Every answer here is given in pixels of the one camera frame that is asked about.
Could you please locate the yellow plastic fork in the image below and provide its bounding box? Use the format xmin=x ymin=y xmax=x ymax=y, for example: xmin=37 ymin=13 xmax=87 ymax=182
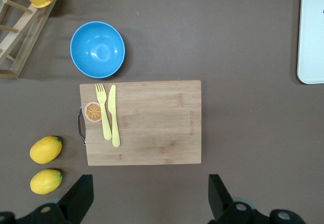
xmin=95 ymin=83 xmax=112 ymax=141

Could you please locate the cream bear print tray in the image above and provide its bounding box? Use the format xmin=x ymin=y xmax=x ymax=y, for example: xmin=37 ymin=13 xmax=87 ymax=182
xmin=296 ymin=0 xmax=324 ymax=85

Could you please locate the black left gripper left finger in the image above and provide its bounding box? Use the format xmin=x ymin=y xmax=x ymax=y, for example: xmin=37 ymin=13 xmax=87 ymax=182
xmin=15 ymin=174 xmax=94 ymax=224

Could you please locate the wooden orange slice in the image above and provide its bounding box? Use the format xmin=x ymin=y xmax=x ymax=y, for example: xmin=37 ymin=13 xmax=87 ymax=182
xmin=84 ymin=101 xmax=103 ymax=123

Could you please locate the yellow plastic knife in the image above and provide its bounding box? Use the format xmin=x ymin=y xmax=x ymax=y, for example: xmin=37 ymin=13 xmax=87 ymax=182
xmin=108 ymin=85 xmax=122 ymax=148

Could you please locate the yellow lemon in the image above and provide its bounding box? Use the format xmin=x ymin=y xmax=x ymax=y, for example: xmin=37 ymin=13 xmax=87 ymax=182
xmin=29 ymin=136 xmax=63 ymax=165
xmin=30 ymin=169 xmax=63 ymax=195

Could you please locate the bamboo cutting board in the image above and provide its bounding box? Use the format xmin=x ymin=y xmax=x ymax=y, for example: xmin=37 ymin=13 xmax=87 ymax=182
xmin=76 ymin=80 xmax=203 ymax=166

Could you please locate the blue bowl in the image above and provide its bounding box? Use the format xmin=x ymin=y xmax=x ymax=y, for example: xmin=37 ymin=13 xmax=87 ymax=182
xmin=70 ymin=21 xmax=126 ymax=79

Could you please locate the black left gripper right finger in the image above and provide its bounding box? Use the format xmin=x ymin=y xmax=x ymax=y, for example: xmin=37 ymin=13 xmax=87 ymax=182
xmin=208 ymin=174 xmax=271 ymax=224

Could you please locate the wooden mug rack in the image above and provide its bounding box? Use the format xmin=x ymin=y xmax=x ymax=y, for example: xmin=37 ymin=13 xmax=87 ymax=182
xmin=0 ymin=0 xmax=68 ymax=79

